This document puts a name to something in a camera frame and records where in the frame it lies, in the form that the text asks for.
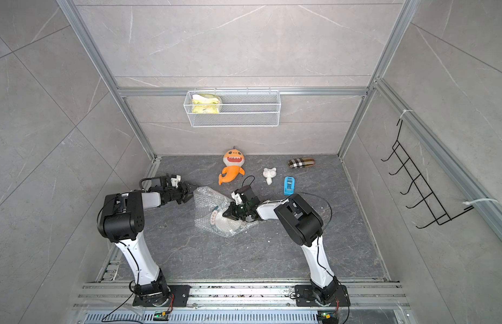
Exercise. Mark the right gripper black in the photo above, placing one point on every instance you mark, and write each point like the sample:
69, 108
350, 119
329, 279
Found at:
232, 212

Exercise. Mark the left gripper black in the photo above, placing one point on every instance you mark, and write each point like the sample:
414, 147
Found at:
185, 193

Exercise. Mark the clear bubble wrap sheet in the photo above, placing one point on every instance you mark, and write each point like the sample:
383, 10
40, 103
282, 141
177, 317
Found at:
209, 208

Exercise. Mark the green rimmed white dinner plate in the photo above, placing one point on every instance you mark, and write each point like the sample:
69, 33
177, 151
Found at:
224, 226

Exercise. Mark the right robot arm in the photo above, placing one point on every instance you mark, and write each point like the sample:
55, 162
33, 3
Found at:
302, 224

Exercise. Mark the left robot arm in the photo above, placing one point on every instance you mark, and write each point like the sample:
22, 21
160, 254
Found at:
121, 220

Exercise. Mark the small white figurine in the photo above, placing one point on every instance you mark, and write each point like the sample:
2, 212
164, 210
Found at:
269, 174

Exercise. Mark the blue toy car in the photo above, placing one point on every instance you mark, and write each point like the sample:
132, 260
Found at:
289, 185

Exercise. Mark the orange shark plush toy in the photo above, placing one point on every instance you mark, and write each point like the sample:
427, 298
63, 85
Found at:
233, 160

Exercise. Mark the plaid brown pouch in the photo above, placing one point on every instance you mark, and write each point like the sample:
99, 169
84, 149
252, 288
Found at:
303, 162

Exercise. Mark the yellow white cloth in basket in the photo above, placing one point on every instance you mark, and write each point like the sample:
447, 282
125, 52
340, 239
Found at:
206, 104

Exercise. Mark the white wire mesh basket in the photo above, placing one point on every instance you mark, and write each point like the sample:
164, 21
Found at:
239, 108

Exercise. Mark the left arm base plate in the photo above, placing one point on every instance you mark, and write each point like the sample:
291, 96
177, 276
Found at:
179, 295

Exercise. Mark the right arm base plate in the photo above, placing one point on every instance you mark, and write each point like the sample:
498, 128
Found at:
306, 295

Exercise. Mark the aluminium mounting rail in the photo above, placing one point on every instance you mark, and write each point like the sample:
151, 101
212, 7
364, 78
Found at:
242, 302

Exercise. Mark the black wire hook rack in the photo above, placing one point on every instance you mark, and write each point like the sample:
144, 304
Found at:
420, 185

